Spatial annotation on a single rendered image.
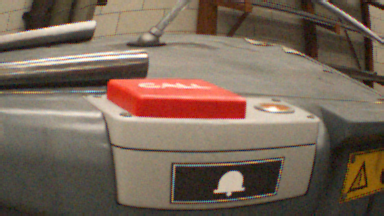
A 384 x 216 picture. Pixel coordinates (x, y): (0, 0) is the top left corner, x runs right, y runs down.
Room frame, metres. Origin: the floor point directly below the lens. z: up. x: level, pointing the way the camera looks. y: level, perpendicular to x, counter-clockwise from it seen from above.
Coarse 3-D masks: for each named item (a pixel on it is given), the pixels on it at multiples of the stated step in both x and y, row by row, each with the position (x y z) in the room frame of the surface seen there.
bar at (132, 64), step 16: (0, 64) 0.67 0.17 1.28; (16, 64) 0.68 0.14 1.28; (32, 64) 0.68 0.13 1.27; (48, 64) 0.69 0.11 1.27; (64, 64) 0.70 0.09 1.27; (80, 64) 0.70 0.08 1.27; (96, 64) 0.71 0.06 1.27; (112, 64) 0.71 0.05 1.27; (128, 64) 0.72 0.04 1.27; (144, 64) 0.72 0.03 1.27; (0, 80) 0.66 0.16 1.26; (16, 80) 0.67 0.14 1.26; (32, 80) 0.68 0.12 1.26; (48, 80) 0.69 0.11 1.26; (64, 80) 0.70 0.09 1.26; (80, 80) 0.70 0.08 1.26; (96, 80) 0.71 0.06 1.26
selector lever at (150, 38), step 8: (184, 0) 0.97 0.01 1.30; (192, 0) 0.97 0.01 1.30; (176, 8) 0.97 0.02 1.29; (184, 8) 0.97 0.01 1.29; (168, 16) 0.97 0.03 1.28; (176, 16) 0.97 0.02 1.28; (160, 24) 0.97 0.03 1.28; (168, 24) 0.97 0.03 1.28; (144, 32) 0.97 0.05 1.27; (152, 32) 0.97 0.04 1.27; (160, 32) 0.97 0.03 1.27; (136, 40) 0.98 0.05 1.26; (144, 40) 0.96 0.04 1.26; (152, 40) 0.96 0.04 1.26
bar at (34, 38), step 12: (72, 24) 1.03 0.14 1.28; (84, 24) 1.03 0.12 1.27; (0, 36) 0.98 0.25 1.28; (12, 36) 0.98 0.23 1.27; (24, 36) 0.99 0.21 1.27; (36, 36) 1.00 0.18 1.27; (48, 36) 1.01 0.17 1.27; (60, 36) 1.02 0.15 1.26; (72, 36) 1.03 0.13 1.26; (84, 36) 1.03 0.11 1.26; (0, 48) 0.97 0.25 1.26; (12, 48) 0.99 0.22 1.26
